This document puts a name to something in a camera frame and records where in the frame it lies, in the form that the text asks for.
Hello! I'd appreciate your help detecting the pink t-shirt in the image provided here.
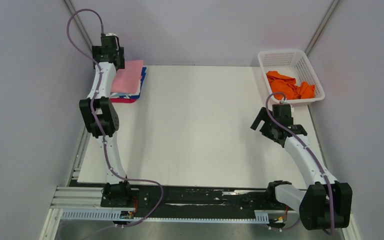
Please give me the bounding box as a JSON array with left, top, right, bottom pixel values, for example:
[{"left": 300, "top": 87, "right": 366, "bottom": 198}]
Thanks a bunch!
[{"left": 111, "top": 59, "right": 144, "bottom": 95}]

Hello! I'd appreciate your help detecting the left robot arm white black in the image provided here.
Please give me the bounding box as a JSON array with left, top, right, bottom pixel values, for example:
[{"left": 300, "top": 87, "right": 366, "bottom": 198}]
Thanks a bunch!
[{"left": 79, "top": 33, "right": 133, "bottom": 208}]

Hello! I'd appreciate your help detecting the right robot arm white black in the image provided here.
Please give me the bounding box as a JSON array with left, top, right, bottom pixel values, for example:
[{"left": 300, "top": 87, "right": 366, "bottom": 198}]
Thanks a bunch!
[{"left": 250, "top": 103, "right": 353, "bottom": 231}]

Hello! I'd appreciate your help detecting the orange crumpled t-shirt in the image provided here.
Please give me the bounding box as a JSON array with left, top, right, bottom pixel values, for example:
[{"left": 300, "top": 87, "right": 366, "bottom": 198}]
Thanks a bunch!
[{"left": 266, "top": 71, "right": 316, "bottom": 100}]

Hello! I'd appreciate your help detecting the white plastic basket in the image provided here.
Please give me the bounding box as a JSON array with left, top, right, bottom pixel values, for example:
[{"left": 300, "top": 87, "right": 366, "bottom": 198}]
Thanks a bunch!
[{"left": 257, "top": 49, "right": 326, "bottom": 106}]

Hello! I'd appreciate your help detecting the white blue beige folded shirt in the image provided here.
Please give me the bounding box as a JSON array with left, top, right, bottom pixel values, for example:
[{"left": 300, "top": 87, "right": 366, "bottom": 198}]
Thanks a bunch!
[{"left": 111, "top": 66, "right": 147, "bottom": 99}]

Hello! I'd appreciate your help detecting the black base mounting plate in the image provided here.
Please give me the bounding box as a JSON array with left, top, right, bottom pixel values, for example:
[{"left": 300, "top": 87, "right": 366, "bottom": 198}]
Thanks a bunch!
[{"left": 100, "top": 182, "right": 293, "bottom": 221}]

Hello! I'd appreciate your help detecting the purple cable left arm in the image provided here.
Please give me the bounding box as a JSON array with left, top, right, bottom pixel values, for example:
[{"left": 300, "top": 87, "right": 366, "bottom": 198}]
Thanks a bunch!
[{"left": 66, "top": 8, "right": 165, "bottom": 229}]

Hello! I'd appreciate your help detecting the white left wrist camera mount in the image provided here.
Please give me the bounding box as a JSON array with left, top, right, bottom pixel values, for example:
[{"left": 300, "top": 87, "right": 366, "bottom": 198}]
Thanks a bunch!
[{"left": 105, "top": 33, "right": 117, "bottom": 38}]

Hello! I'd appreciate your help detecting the metal corner rail left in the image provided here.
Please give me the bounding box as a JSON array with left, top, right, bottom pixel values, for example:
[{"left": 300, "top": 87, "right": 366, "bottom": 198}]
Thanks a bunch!
[{"left": 62, "top": 0, "right": 98, "bottom": 59}]

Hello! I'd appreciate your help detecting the metal corner rail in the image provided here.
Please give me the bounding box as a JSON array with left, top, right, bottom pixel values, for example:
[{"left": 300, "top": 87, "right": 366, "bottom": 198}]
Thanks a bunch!
[
  {"left": 62, "top": 0, "right": 98, "bottom": 59},
  {"left": 304, "top": 0, "right": 342, "bottom": 56}
]

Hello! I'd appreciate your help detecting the metal corner rail right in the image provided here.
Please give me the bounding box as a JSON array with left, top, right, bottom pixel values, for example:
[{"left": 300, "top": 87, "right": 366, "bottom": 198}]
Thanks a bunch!
[{"left": 304, "top": 0, "right": 342, "bottom": 56}]

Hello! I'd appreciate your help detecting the aluminium frame rail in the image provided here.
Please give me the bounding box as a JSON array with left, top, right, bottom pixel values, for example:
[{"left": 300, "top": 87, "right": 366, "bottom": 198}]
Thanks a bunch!
[{"left": 51, "top": 185, "right": 123, "bottom": 211}]

